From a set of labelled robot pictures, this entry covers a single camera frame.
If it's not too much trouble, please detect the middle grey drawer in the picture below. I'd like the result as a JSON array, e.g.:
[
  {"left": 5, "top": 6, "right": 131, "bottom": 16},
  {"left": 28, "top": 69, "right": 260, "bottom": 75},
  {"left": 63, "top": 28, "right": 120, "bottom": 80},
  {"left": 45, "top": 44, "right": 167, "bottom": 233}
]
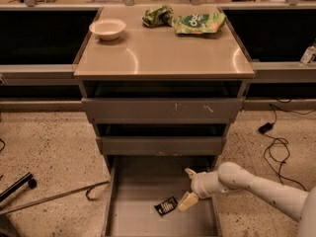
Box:
[{"left": 96, "top": 136, "right": 226, "bottom": 156}]

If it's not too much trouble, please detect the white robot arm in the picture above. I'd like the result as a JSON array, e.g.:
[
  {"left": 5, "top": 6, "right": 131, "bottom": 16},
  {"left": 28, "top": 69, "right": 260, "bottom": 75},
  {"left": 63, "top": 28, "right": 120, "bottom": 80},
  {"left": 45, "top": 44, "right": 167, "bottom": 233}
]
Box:
[{"left": 177, "top": 162, "right": 316, "bottom": 237}]

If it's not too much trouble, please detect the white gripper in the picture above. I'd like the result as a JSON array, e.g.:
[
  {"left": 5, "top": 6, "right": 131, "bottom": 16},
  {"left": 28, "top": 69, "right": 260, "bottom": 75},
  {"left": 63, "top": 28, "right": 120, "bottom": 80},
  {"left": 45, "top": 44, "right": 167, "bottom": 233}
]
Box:
[{"left": 177, "top": 168, "right": 221, "bottom": 212}]

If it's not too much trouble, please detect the top grey drawer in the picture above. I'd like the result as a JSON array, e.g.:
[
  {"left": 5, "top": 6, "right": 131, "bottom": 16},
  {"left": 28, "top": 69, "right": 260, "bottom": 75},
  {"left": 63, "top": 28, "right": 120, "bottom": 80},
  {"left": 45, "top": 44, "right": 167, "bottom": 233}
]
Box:
[{"left": 82, "top": 98, "right": 242, "bottom": 124}]

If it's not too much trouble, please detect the black rxbar chocolate bar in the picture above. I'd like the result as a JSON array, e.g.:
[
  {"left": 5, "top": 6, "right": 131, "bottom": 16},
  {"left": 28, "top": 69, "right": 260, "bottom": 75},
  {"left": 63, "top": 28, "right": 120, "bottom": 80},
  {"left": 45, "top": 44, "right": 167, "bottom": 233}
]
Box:
[{"left": 154, "top": 197, "right": 178, "bottom": 216}]

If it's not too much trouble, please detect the black chair leg with caster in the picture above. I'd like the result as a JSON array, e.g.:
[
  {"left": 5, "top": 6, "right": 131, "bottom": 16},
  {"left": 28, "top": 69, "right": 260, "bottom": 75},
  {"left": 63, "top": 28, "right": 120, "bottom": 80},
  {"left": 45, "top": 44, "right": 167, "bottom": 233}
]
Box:
[{"left": 0, "top": 173, "right": 37, "bottom": 202}]

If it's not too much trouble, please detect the green chip bag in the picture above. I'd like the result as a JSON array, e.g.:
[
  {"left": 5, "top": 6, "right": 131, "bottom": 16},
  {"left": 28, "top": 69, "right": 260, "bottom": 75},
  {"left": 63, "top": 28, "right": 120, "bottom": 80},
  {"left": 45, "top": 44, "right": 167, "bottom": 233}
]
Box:
[{"left": 174, "top": 13, "right": 226, "bottom": 35}]

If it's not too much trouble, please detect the black power adapter with cable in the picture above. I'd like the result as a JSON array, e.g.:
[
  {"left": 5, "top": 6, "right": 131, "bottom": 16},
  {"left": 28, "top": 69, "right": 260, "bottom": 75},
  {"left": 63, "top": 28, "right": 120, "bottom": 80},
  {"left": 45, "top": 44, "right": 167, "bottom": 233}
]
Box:
[{"left": 258, "top": 97, "right": 316, "bottom": 192}]

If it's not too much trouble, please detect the crumpled green snack bag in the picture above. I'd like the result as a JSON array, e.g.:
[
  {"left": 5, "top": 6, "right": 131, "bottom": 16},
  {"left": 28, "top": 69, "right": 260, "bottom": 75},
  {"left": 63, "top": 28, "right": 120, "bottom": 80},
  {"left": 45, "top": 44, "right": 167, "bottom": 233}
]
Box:
[{"left": 140, "top": 5, "right": 174, "bottom": 28}]

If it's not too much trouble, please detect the long metal bar on floor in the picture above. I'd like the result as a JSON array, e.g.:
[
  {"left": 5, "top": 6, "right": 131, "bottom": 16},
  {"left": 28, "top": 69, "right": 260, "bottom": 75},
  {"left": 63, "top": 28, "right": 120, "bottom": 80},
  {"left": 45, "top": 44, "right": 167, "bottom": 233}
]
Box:
[{"left": 0, "top": 180, "right": 111, "bottom": 215}]

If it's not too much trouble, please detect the bottom open grey drawer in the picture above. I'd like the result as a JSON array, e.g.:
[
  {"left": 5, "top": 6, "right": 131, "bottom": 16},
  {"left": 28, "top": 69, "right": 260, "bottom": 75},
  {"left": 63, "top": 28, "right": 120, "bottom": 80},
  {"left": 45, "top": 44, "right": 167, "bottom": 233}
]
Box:
[{"left": 102, "top": 156, "right": 221, "bottom": 237}]

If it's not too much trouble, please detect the grey drawer cabinet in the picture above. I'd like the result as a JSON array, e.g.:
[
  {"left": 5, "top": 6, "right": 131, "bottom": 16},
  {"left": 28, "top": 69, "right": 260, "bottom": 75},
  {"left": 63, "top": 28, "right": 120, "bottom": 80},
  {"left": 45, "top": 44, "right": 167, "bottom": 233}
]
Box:
[{"left": 72, "top": 4, "right": 256, "bottom": 237}]

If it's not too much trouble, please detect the white bowl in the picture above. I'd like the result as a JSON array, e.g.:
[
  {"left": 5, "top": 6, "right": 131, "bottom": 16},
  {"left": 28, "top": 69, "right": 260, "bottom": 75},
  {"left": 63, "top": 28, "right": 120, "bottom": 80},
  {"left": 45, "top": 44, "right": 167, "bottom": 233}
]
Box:
[{"left": 89, "top": 19, "right": 126, "bottom": 40}]

